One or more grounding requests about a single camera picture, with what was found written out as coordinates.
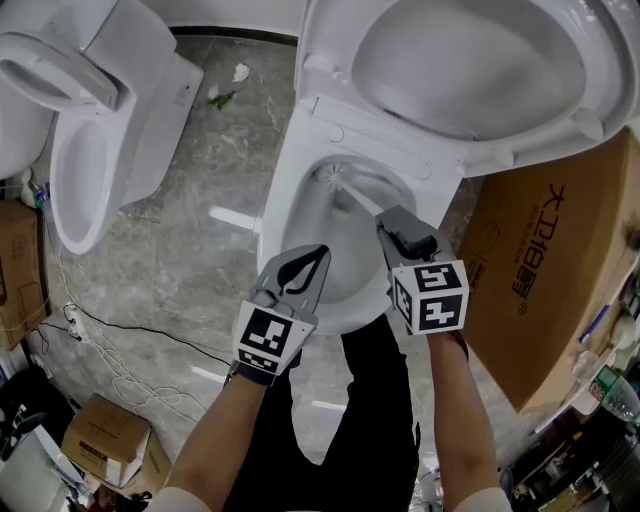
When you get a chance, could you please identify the dark bracelet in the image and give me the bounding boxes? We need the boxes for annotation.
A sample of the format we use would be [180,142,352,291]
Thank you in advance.
[447,329,470,361]

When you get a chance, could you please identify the person's left forearm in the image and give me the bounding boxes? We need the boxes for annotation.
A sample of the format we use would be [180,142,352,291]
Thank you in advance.
[164,372,281,506]

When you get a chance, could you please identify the person's black trousers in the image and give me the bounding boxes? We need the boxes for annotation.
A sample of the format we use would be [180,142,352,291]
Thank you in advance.
[224,314,421,512]

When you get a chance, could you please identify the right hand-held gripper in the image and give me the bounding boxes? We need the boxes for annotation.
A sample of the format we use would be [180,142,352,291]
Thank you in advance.
[375,205,472,337]

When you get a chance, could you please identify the white toilet brush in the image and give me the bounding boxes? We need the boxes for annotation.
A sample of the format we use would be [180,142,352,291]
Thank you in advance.
[313,159,386,217]

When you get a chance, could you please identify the person's right forearm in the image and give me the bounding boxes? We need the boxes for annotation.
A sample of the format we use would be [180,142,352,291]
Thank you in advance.
[427,332,501,494]

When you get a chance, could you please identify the white cable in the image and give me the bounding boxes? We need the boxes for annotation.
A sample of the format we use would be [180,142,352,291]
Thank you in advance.
[44,214,209,426]

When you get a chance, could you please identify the large cardboard box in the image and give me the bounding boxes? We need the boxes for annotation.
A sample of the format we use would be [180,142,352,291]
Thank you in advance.
[457,127,640,414]

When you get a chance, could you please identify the small cardboard box black print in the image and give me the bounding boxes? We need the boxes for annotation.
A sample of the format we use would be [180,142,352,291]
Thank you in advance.
[0,199,49,351]

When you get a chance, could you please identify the black cable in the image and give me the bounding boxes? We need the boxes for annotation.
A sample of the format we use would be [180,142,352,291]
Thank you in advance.
[39,304,231,366]

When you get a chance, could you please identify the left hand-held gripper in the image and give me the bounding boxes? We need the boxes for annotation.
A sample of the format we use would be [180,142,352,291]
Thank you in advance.
[231,244,332,377]

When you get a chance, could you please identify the white spray bottle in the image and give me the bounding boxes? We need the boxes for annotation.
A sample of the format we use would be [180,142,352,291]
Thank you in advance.
[19,167,51,209]

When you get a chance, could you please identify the white power strip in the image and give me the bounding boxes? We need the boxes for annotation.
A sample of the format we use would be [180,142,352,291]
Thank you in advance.
[66,303,87,342]

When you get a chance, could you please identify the cardboard box white label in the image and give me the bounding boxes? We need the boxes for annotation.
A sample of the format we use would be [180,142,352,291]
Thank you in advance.
[60,393,174,496]

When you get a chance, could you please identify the large white toilet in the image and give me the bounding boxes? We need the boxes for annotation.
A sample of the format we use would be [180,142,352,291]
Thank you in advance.
[256,0,640,337]

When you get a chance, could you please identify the white toilet with tank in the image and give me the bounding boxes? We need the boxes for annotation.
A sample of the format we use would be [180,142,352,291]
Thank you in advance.
[0,0,205,256]

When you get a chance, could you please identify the person's white shirt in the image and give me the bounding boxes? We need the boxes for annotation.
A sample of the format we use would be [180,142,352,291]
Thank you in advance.
[147,485,514,512]

